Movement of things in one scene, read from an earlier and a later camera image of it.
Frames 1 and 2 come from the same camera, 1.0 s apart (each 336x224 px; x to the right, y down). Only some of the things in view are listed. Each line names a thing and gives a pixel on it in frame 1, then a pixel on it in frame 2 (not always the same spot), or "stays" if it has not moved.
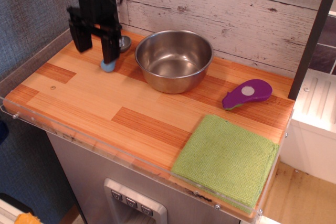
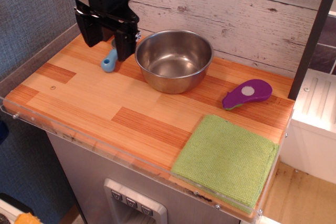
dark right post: (314, 30) stays
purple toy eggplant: (250, 91) stays
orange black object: (27, 218) stays
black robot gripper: (96, 9) -> (108, 0)
